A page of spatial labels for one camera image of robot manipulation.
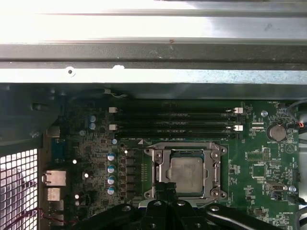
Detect RAM slot black clips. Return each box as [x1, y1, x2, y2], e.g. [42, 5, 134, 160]
[117, 131, 241, 140]

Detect metal USB port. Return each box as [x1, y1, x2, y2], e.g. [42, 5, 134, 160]
[47, 187, 61, 202]

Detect black open PC case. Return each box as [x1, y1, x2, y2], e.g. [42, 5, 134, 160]
[0, 40, 307, 230]

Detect metal socket cover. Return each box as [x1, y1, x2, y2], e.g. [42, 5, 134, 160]
[153, 143, 221, 199]

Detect grey serial header connector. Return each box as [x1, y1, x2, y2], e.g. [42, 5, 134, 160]
[265, 181, 288, 192]

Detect black square chip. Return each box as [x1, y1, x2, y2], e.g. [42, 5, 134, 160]
[251, 164, 267, 180]

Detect silver CPU chip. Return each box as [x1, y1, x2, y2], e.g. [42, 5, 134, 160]
[169, 157, 205, 194]

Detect grey wire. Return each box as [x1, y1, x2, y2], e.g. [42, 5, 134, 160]
[286, 98, 307, 129]

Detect metal ethernet port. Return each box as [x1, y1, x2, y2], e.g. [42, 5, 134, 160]
[41, 170, 68, 187]

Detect small metal port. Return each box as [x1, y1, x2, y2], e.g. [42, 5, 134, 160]
[47, 126, 60, 138]

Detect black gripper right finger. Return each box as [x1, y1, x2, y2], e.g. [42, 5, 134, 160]
[167, 182, 283, 230]

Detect red wire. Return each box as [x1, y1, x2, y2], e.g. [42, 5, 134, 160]
[25, 207, 79, 226]

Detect green motherboard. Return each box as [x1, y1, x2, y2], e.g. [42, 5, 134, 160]
[44, 99, 302, 230]

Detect CPU socket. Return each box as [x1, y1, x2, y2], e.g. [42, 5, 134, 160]
[143, 140, 228, 205]

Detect blue VGA port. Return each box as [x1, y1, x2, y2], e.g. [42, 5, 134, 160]
[51, 139, 66, 164]

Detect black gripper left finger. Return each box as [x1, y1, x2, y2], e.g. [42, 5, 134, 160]
[81, 182, 172, 230]

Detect silver coin battery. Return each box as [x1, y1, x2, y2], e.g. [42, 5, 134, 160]
[267, 123, 287, 142]

